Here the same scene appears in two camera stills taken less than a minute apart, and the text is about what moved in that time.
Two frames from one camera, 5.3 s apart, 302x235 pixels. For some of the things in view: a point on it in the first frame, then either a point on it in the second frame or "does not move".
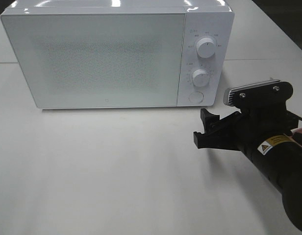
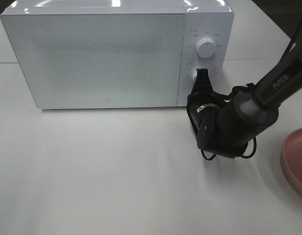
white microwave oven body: [121, 54] does not move
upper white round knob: [205, 47] does not move
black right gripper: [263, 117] -> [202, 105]
